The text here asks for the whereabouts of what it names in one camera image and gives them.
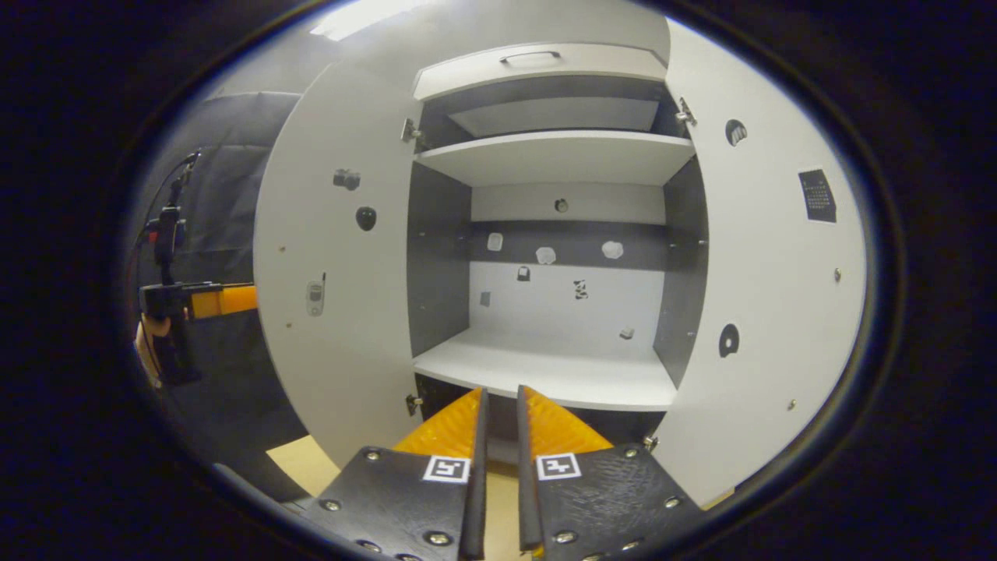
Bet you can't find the white cabinet drawer front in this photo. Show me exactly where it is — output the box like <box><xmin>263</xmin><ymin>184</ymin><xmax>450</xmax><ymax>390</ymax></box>
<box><xmin>413</xmin><ymin>43</ymin><xmax>669</xmax><ymax>102</ymax></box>

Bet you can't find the white door with camera sticker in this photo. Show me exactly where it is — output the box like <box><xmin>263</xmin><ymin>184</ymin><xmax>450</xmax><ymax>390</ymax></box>
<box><xmin>253</xmin><ymin>61</ymin><xmax>425</xmax><ymax>468</ymax></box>

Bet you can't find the white double-door shoe cabinet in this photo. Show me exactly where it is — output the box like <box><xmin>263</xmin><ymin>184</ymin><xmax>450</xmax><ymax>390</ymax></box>
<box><xmin>253</xmin><ymin>17</ymin><xmax>868</xmax><ymax>509</ymax></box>

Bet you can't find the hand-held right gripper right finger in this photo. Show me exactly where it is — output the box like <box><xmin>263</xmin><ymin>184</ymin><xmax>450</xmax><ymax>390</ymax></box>
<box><xmin>516</xmin><ymin>385</ymin><xmax>706</xmax><ymax>561</ymax></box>

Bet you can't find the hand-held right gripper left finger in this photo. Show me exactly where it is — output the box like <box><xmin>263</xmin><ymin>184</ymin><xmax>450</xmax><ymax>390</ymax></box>
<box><xmin>300</xmin><ymin>387</ymin><xmax>490</xmax><ymax>561</ymax></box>

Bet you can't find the white cabinet shelf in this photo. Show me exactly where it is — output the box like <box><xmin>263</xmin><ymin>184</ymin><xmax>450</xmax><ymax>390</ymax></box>
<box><xmin>415</xmin><ymin>130</ymin><xmax>696</xmax><ymax>188</ymax></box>
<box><xmin>413</xmin><ymin>327</ymin><xmax>678</xmax><ymax>412</ymax></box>

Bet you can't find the white door with headphone sticker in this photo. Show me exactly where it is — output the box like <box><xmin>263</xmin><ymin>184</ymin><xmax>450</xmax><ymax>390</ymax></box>
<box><xmin>650</xmin><ymin>17</ymin><xmax>868</xmax><ymax>509</ymax></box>

